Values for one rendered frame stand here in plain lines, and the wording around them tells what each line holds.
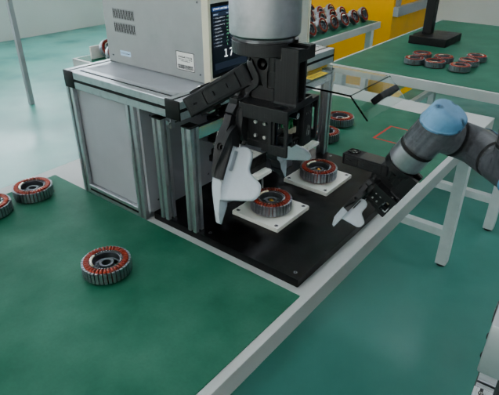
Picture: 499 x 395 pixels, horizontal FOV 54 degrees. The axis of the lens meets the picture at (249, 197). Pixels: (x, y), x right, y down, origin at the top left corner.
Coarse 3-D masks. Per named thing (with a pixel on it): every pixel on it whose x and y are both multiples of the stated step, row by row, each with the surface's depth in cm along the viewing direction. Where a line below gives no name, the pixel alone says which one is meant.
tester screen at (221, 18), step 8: (216, 8) 111; (224, 8) 113; (216, 16) 112; (224, 16) 114; (216, 24) 113; (224, 24) 115; (216, 32) 114; (224, 32) 116; (216, 40) 115; (224, 40) 117; (216, 48) 115; (224, 48) 118; (216, 56) 116; (232, 56) 121; (216, 72) 118
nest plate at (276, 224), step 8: (240, 208) 132; (248, 208) 132; (296, 208) 132; (304, 208) 132; (240, 216) 131; (248, 216) 129; (256, 216) 129; (264, 216) 129; (272, 216) 129; (280, 216) 129; (288, 216) 129; (296, 216) 130; (264, 224) 126; (272, 224) 126; (280, 224) 126
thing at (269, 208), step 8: (264, 192) 133; (272, 192) 134; (280, 192) 133; (256, 200) 129; (264, 200) 134; (280, 200) 133; (288, 200) 129; (256, 208) 128; (264, 208) 127; (272, 208) 126; (280, 208) 127; (288, 208) 129
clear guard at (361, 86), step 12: (312, 72) 147; (336, 72) 147; (348, 72) 147; (360, 72) 147; (372, 72) 147; (312, 84) 136; (324, 84) 136; (336, 84) 136; (348, 84) 136; (360, 84) 136; (372, 84) 136; (384, 84) 140; (360, 96) 130; (372, 96) 133; (396, 96) 141; (360, 108) 128; (372, 108) 131; (384, 108) 134
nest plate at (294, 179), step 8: (288, 176) 149; (296, 176) 149; (344, 176) 149; (296, 184) 146; (304, 184) 145; (312, 184) 145; (320, 184) 145; (328, 184) 145; (336, 184) 145; (320, 192) 141; (328, 192) 141
